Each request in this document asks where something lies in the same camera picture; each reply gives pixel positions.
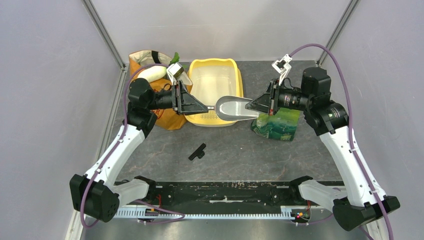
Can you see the white daikon radish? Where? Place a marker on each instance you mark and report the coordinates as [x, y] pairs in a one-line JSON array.
[[153, 73]]

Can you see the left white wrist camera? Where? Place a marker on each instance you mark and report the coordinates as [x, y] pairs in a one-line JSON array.
[[176, 73]]

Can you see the slotted cable duct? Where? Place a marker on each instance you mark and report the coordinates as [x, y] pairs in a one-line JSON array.
[[143, 212]]

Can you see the metal scoop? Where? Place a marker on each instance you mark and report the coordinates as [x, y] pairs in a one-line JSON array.
[[233, 108]]

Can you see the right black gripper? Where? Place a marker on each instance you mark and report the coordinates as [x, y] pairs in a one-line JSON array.
[[268, 102]]

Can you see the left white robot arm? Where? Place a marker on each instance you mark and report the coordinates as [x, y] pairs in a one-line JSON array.
[[95, 193]]

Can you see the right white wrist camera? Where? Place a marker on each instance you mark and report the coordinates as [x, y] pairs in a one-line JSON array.
[[283, 67]]

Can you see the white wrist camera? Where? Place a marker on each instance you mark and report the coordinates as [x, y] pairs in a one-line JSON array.
[[176, 73], [283, 67]]

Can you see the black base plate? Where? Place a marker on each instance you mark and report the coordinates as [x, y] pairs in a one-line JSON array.
[[224, 197]]

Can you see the black bag clip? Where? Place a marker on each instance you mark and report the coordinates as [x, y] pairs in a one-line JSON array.
[[198, 153]]

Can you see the green litter bag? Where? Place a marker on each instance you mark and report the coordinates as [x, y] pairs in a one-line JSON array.
[[282, 126]]

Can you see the yellow litter box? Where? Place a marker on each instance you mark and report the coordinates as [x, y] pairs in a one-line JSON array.
[[214, 78]]

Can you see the orange paper grocery bag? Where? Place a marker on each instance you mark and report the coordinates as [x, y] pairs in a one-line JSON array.
[[166, 118]]

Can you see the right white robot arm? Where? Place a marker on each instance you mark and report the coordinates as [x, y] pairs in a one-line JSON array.
[[363, 200]]

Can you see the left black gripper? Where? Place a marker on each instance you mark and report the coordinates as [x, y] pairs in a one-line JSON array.
[[183, 102]]

